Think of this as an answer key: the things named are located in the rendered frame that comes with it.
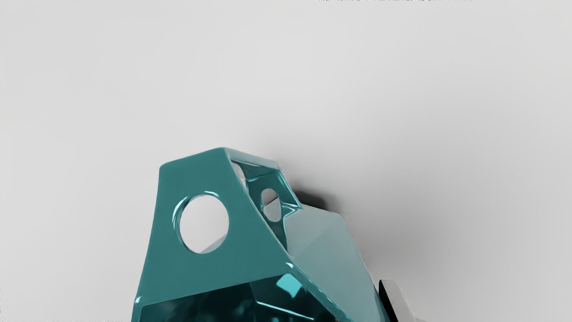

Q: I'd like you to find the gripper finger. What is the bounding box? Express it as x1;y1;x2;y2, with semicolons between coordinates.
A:
379;280;428;322

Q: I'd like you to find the teal faceted mug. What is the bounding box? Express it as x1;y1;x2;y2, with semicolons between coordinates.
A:
132;147;387;322

